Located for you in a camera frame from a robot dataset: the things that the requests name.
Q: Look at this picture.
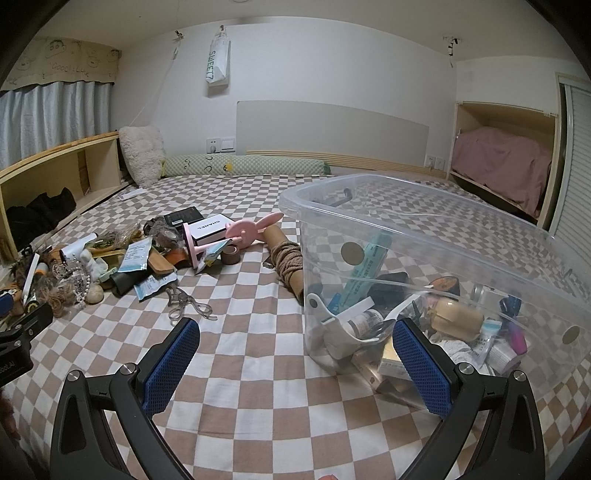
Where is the metal eyelash curler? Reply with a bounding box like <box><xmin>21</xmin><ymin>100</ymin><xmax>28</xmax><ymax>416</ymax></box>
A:
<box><xmin>165</xmin><ymin>284</ymin><xmax>217</xmax><ymax>325</ymax></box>

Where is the blue face mask packet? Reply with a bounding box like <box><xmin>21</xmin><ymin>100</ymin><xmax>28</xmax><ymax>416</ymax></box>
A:
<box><xmin>118</xmin><ymin>237</ymin><xmax>152</xmax><ymax>273</ymax></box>

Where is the beige smooth stone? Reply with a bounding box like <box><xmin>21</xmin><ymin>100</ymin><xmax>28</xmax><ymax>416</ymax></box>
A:
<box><xmin>85</xmin><ymin>283</ymin><xmax>104</xmax><ymax>305</ymax></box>

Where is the white rabbit figurine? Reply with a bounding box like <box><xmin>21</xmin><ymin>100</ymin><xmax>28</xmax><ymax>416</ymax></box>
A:
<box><xmin>79</xmin><ymin>249</ymin><xmax>109</xmax><ymax>283</ymax></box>

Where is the black clothing on shelf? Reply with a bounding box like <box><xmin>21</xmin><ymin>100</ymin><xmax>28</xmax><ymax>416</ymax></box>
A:
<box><xmin>6</xmin><ymin>187</ymin><xmax>76</xmax><ymax>251</ymax></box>

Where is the wooden bedside shelf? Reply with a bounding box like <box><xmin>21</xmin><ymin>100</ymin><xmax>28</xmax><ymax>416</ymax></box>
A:
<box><xmin>1</xmin><ymin>132</ymin><xmax>128</xmax><ymax>262</ymax></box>

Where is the white Chanel box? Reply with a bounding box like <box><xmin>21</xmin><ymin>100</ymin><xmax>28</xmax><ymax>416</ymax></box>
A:
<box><xmin>188</xmin><ymin>214</ymin><xmax>232</xmax><ymax>246</ymax></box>

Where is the black flat box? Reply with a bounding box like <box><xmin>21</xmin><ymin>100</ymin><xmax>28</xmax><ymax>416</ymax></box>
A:
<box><xmin>164</xmin><ymin>206</ymin><xmax>204</xmax><ymax>229</ymax></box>

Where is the pink bunny phone stand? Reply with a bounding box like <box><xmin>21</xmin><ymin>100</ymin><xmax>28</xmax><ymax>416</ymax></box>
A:
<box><xmin>182</xmin><ymin>212</ymin><xmax>283</xmax><ymax>273</ymax></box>

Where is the teal box in bin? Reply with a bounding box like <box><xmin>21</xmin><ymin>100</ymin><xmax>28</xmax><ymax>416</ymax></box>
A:
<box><xmin>329</xmin><ymin>232</ymin><xmax>392</xmax><ymax>314</ymax></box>

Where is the cardboard tube with twine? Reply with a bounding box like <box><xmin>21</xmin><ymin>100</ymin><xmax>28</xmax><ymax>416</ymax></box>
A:
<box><xmin>263</xmin><ymin>225</ymin><xmax>304</xmax><ymax>304</ymax></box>

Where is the clear plastic storage bin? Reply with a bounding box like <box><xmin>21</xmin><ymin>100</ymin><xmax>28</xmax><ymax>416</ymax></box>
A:
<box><xmin>279</xmin><ymin>174</ymin><xmax>590</xmax><ymax>417</ymax></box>

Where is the grey curtain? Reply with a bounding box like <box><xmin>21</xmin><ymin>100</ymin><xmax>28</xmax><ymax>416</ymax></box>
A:
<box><xmin>0</xmin><ymin>81</ymin><xmax>112</xmax><ymax>168</ymax></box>

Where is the white fluffy pillow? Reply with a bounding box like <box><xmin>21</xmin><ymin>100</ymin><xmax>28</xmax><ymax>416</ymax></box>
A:
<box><xmin>118</xmin><ymin>126</ymin><xmax>166</xmax><ymax>188</ymax></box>

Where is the green bolster pillow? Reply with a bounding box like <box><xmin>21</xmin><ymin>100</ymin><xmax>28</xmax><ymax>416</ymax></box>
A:
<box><xmin>161</xmin><ymin>154</ymin><xmax>331</xmax><ymax>177</ymax></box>

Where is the pink blanket in alcove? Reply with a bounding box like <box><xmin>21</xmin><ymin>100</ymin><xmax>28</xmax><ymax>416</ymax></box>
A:
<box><xmin>451</xmin><ymin>127</ymin><xmax>552</xmax><ymax>216</ymax></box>

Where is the grey headboard panel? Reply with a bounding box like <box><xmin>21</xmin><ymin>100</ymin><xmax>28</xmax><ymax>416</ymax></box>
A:
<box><xmin>236</xmin><ymin>100</ymin><xmax>430</xmax><ymax>166</ymax></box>

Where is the hanging white paper bag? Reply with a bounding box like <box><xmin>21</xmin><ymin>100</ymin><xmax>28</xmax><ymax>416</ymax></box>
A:
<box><xmin>205</xmin><ymin>25</ymin><xmax>230</xmax><ymax>86</ymax></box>

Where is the wall power socket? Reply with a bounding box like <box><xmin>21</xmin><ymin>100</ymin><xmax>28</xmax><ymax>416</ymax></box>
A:
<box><xmin>205</xmin><ymin>137</ymin><xmax>235</xmax><ymax>154</ymax></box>

